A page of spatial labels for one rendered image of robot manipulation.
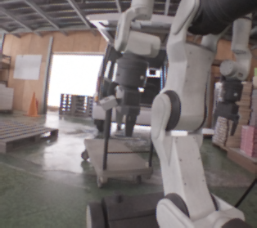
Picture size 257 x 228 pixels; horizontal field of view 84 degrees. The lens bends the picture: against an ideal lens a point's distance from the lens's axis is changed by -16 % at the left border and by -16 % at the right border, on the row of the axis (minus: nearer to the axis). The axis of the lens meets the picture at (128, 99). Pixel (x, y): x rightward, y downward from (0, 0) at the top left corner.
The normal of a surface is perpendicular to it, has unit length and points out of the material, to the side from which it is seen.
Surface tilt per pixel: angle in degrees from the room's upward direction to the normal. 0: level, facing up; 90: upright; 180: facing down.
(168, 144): 90
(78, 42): 90
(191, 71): 100
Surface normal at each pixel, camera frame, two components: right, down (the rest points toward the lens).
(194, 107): 0.33, -0.06
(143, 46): 0.30, 0.20
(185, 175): 0.33, -0.49
